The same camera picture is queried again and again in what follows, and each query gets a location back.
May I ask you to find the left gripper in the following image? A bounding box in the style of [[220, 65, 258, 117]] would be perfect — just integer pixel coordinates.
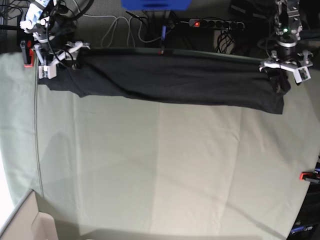
[[259, 44, 313, 94]]

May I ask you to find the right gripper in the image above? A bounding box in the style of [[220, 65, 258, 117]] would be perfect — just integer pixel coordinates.
[[33, 41, 91, 70]]

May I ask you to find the black t-shirt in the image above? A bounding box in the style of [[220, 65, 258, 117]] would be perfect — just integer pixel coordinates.
[[38, 48, 286, 115]]

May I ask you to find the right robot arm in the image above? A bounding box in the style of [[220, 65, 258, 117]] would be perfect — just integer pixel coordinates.
[[19, 0, 94, 72]]

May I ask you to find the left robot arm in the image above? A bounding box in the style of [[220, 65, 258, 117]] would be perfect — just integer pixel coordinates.
[[259, 0, 313, 85]]

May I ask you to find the black round bag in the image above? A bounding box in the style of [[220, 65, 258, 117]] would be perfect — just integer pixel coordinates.
[[48, 15, 77, 46]]

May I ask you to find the left red black clamp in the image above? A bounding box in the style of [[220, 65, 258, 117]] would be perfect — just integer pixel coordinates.
[[20, 40, 34, 68]]

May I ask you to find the red black clamp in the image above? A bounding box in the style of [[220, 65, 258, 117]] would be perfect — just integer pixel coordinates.
[[20, 40, 34, 68], [157, 50, 165, 55], [299, 172, 320, 184]]

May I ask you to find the blue box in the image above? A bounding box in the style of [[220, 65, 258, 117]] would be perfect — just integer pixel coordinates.
[[121, 0, 191, 11]]

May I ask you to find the middle red black clamp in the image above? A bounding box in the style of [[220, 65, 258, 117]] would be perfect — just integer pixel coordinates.
[[157, 50, 165, 55]]

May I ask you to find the black power strip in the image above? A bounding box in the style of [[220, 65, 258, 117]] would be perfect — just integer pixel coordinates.
[[188, 18, 245, 31]]

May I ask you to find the right red black clamp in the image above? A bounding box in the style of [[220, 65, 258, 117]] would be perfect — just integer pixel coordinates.
[[299, 172, 320, 184]]

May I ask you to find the black equipment box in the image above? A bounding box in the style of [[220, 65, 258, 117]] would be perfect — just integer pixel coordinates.
[[287, 183, 320, 240]]

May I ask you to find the cardboard box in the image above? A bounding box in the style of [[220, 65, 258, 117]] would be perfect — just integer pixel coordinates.
[[0, 189, 59, 240]]

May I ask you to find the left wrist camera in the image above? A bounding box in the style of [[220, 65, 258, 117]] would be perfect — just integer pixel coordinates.
[[293, 66, 311, 84]]

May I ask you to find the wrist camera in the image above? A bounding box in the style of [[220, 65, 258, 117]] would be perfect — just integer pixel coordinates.
[[38, 65, 57, 79], [293, 66, 311, 84]]

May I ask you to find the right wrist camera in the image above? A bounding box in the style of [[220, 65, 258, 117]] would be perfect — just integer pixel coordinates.
[[38, 65, 57, 79]]

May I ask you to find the white cable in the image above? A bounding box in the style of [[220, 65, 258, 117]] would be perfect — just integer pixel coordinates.
[[72, 0, 161, 48]]

